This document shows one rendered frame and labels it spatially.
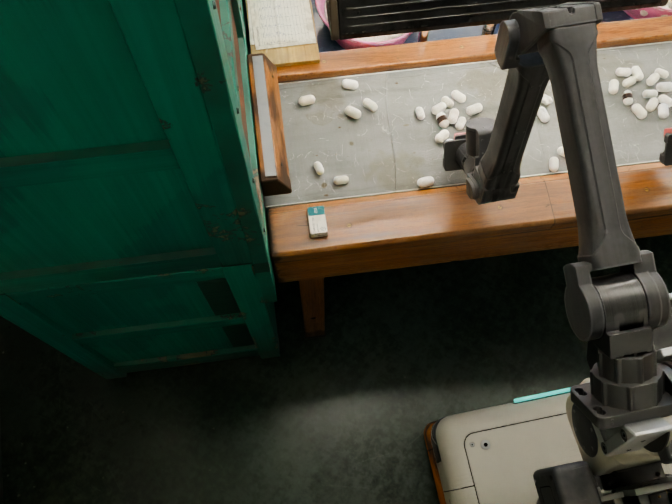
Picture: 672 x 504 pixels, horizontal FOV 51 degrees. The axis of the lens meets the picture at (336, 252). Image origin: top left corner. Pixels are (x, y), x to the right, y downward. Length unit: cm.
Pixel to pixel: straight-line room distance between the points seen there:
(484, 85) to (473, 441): 87
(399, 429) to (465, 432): 31
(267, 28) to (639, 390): 112
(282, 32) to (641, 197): 85
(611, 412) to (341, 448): 125
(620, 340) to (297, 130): 89
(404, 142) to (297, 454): 98
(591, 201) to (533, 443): 106
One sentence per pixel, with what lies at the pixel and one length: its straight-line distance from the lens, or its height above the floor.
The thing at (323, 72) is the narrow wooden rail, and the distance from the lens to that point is 160.
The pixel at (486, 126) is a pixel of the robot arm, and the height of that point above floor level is 96.
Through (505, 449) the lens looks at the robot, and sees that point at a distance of 186.
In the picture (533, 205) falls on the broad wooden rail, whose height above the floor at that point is 76.
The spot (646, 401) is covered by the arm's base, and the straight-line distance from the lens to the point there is 95.
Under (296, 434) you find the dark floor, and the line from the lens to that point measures 209.
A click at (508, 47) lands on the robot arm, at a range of 101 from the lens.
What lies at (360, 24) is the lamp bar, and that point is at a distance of 129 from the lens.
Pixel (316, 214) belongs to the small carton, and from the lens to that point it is 141.
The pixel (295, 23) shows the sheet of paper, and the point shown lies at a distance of 166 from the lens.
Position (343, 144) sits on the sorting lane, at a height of 74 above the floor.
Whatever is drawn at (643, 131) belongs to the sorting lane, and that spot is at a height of 74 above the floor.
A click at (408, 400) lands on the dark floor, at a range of 211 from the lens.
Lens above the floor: 208
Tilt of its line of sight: 70 degrees down
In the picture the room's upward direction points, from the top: 2 degrees clockwise
